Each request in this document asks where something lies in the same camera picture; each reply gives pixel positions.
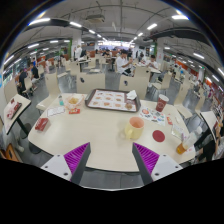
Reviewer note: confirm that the left side table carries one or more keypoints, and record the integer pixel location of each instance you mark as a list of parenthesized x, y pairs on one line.
[(12, 112)]

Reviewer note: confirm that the small red sauce packet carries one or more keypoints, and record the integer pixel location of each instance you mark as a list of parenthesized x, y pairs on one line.
[(74, 111)]

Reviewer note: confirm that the white paper leaflet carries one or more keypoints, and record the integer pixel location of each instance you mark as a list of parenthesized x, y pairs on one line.
[(55, 111)]

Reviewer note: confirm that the small teal bottle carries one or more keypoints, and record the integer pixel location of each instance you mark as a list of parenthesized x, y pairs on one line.
[(61, 100)]

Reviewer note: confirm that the beige chair middle back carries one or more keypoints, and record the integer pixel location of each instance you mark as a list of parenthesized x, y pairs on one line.
[(87, 82)]

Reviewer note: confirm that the white crumpled napkin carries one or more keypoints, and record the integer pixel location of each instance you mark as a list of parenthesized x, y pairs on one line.
[(132, 95)]

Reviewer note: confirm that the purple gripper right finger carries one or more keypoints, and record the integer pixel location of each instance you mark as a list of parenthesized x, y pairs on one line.
[(153, 166)]

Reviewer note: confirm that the cream yellow mug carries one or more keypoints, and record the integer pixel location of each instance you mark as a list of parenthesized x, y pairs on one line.
[(134, 128)]

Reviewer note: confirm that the person in black shirt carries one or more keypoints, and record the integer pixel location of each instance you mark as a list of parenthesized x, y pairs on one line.
[(21, 84)]

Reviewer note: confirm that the red paper cup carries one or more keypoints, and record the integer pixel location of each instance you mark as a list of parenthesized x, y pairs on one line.
[(161, 103)]

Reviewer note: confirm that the beige chair left back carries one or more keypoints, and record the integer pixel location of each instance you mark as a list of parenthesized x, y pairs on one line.
[(51, 82)]

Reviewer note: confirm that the red packet on table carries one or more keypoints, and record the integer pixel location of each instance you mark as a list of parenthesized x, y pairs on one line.
[(41, 123)]

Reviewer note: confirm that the person in white shirt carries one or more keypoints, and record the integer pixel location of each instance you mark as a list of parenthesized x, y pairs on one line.
[(123, 64)]

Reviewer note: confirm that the dark red round coaster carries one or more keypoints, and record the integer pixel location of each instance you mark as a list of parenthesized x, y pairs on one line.
[(158, 136)]

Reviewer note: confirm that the beige chair right back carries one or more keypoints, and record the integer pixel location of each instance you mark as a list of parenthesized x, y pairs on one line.
[(139, 84)]

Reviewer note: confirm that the colourful paper placemat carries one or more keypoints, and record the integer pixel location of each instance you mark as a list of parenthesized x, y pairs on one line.
[(152, 115)]

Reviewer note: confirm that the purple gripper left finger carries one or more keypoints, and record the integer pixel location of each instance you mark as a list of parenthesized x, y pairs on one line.
[(71, 165)]

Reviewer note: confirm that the beige chair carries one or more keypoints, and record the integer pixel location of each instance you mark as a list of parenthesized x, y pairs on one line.
[(51, 82), (87, 82), (139, 84)]

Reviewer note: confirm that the brown food tray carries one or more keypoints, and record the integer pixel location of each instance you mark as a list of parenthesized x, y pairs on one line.
[(112, 100)]

